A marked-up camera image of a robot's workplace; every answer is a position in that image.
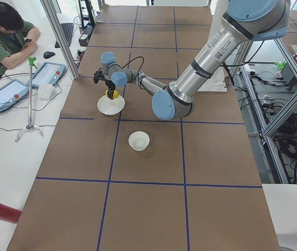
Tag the aluminium lattice frame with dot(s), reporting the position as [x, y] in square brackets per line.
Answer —
[269, 107]

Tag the yellow lemon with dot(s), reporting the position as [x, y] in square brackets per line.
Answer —
[115, 95]

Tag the blue teach pendant near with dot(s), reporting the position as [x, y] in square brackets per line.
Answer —
[11, 93]

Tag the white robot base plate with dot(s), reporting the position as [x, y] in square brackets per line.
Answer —
[216, 83]

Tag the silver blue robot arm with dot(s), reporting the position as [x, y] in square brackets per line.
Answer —
[242, 21]

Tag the white tissue pack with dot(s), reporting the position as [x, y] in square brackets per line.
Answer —
[45, 91]

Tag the blue teach pendant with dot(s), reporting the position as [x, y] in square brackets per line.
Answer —
[11, 93]
[48, 73]

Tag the black monitor stand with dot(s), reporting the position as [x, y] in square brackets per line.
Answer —
[88, 12]

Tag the white bowl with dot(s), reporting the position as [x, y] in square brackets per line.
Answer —
[139, 140]

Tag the blue teach pendant far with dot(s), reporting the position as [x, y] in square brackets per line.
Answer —
[48, 73]

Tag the brown paper table cover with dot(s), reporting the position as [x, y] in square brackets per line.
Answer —
[195, 187]

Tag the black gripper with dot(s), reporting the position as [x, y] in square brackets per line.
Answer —
[109, 84]

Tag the aluminium frame post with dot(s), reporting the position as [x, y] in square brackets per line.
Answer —
[60, 37]

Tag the white chair corner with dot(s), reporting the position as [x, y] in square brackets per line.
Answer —
[282, 203]

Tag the black power box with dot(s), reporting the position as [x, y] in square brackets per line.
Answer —
[85, 36]

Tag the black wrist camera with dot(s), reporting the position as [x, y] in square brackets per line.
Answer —
[98, 76]

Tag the person in green shirt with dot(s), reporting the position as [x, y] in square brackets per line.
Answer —
[18, 38]

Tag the black computer mouse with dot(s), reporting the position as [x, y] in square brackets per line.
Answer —
[48, 54]

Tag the metal reacher grabber tool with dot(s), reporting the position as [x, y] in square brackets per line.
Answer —
[30, 126]

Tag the red cylinder tube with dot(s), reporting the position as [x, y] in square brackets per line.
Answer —
[9, 214]

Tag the black keyboard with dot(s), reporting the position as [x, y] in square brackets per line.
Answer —
[68, 29]

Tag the white plate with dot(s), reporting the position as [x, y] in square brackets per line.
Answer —
[110, 107]

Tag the grey box with green part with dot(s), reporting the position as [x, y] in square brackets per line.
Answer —
[286, 73]

